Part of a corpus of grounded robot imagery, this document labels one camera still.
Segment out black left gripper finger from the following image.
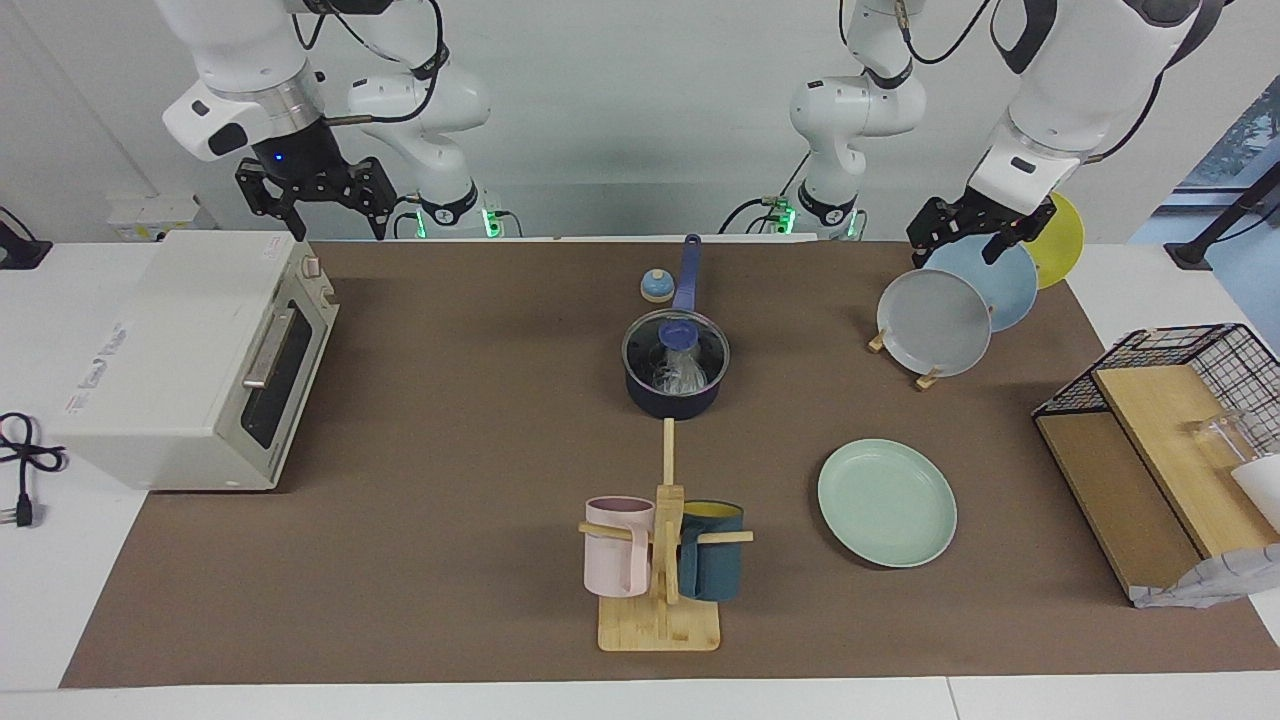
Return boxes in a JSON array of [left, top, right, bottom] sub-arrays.
[[907, 197, 951, 269], [984, 198, 1058, 266]]

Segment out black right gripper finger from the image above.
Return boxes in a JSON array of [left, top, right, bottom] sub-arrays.
[[235, 162, 307, 242], [350, 158, 399, 242]]

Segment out glass lid with blue knob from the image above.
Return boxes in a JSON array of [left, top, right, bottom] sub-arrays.
[[622, 309, 731, 397]]

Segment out white vermicelli bundle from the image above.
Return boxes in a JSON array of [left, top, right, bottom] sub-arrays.
[[655, 345, 713, 394]]

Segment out yellow plate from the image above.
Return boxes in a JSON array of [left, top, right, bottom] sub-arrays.
[[1033, 192, 1085, 291]]

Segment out light blue plate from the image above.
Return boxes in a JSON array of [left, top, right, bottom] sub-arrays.
[[925, 235, 1039, 333]]

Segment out grey plate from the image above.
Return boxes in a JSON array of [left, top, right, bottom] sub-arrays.
[[877, 268, 993, 378]]

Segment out wooden plate rack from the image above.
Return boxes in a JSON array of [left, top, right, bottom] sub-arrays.
[[867, 300, 1001, 392]]

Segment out mint green plate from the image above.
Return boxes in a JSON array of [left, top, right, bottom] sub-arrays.
[[817, 438, 958, 569]]

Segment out white power strip box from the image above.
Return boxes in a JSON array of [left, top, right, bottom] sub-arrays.
[[108, 195, 246, 242]]

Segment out white toaster oven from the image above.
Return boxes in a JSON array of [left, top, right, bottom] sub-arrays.
[[50, 231, 341, 492]]

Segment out black desk clamp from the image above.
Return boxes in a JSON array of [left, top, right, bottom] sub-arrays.
[[0, 207, 53, 269]]

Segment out brown wooden board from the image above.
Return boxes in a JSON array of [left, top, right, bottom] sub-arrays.
[[1035, 412, 1206, 601]]

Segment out clear glass cup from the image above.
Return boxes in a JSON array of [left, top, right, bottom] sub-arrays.
[[1185, 412, 1256, 466]]

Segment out dark blue saucepan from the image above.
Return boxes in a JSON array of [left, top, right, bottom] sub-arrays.
[[622, 234, 731, 421]]

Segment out white cup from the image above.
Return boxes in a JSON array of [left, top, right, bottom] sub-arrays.
[[1230, 455, 1280, 531]]

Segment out brown table mat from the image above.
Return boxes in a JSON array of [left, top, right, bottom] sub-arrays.
[[60, 240, 1280, 689]]

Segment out dark teal mug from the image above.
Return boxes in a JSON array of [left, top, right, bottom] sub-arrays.
[[677, 500, 745, 602]]

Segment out grey patterned cloth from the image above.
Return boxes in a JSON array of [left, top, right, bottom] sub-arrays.
[[1130, 545, 1280, 609]]

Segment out pink mug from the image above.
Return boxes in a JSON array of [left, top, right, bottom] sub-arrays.
[[584, 496, 656, 599]]

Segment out wooden mug tree stand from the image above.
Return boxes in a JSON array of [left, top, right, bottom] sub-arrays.
[[578, 418, 754, 653]]

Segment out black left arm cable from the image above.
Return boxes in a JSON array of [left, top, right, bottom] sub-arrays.
[[1075, 70, 1163, 173]]

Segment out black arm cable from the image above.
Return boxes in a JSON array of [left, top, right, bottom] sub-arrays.
[[295, 0, 446, 126], [1075, 70, 1163, 173]]

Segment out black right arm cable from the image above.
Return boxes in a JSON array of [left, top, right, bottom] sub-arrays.
[[295, 0, 446, 126]]

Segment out black wire basket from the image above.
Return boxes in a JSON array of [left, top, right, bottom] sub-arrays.
[[1032, 323, 1280, 461]]

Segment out black left base cable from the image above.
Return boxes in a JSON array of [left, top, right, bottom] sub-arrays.
[[718, 150, 813, 237]]

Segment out black power cable with plug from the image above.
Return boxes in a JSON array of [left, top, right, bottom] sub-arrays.
[[0, 412, 66, 529]]

